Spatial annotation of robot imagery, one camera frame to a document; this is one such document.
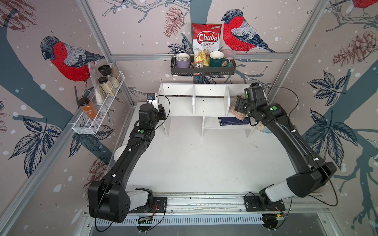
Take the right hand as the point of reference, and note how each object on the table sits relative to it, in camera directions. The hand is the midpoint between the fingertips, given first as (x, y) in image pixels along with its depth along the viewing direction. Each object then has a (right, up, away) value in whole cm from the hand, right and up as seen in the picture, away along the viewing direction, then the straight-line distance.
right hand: (241, 102), depth 77 cm
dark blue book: (-2, -11, +13) cm, 16 cm away
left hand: (-42, +1, +1) cm, 42 cm away
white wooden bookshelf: (-16, +2, +11) cm, 19 cm away
